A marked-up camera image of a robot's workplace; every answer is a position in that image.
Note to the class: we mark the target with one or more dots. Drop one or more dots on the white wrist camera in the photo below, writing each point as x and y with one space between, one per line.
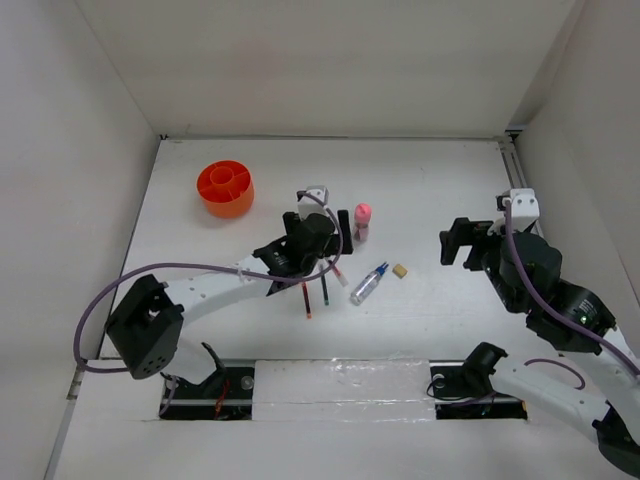
313 201
524 210

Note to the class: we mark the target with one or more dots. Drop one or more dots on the green pen refill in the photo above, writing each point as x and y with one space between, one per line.
325 291

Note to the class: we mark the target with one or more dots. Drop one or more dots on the pink capped small bottle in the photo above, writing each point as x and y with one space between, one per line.
362 218

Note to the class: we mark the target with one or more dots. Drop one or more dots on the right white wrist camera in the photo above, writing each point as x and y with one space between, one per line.
524 210

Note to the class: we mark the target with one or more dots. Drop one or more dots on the orange round compartment organizer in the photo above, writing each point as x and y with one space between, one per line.
226 189

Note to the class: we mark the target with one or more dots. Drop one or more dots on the clear spray bottle blue nozzle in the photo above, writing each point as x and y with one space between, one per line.
368 284

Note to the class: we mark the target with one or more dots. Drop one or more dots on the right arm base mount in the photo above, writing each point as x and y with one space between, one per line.
455 399

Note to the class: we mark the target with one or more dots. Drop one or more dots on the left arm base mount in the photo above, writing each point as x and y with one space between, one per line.
231 401

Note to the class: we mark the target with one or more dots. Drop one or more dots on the aluminium rail right edge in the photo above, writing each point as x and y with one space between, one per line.
511 160

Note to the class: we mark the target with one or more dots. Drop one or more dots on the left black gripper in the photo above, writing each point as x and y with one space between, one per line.
331 246

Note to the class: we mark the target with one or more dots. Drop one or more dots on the tan eraser block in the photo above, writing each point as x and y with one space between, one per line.
399 271

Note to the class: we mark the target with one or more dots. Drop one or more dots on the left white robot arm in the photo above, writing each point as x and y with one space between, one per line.
146 326

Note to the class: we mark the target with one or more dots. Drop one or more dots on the red pen refill left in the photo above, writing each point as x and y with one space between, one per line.
306 298

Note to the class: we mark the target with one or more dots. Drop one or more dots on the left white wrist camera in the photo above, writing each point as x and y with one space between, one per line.
313 201

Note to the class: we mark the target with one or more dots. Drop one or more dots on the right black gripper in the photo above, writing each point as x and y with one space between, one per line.
463 231

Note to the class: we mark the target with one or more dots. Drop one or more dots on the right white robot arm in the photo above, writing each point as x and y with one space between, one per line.
525 272

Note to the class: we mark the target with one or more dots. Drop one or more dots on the red pen refill with white end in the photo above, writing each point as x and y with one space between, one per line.
338 274

